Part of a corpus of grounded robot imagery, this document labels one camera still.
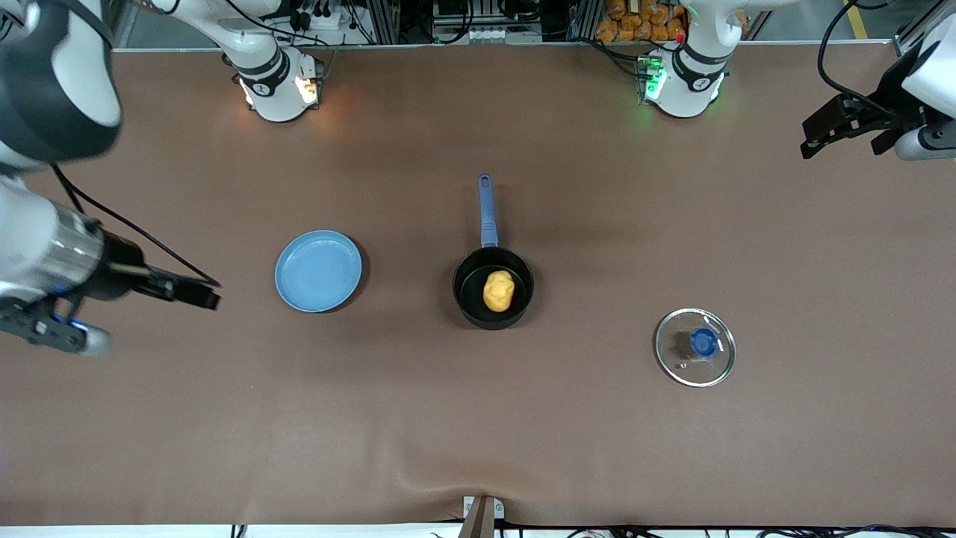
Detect black pot with blue handle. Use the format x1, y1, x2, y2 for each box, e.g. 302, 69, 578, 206
453, 173, 536, 330

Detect bag of orange snacks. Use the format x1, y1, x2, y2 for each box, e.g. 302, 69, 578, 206
595, 0, 688, 43

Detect white power strip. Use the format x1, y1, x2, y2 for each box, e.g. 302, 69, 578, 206
288, 6, 352, 31

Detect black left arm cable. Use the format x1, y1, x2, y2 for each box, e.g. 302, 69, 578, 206
817, 0, 901, 117

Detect glass lid with blue knob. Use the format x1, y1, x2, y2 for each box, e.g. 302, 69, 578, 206
654, 308, 738, 388

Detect brown mounting post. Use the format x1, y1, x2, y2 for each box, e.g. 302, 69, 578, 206
458, 497, 495, 538

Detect brown table cover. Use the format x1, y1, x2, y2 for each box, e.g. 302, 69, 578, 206
0, 41, 956, 528

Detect grey metal bracket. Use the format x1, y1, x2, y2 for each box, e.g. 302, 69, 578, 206
463, 495, 505, 520

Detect aluminium frame post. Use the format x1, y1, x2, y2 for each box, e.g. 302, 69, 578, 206
366, 0, 400, 44

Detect blue round plate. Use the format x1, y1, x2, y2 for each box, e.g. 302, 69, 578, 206
274, 229, 365, 314

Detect yellow potato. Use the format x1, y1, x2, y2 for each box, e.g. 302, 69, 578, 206
482, 270, 517, 313

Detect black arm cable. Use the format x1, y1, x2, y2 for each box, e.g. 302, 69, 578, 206
51, 164, 222, 288
817, 0, 901, 117

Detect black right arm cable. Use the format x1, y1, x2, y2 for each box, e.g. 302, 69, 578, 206
51, 164, 222, 288

